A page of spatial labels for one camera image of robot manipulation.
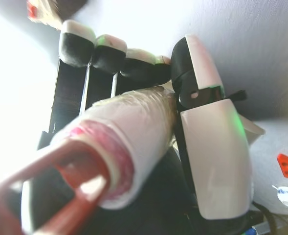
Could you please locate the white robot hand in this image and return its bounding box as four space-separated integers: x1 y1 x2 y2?
21 19 255 235

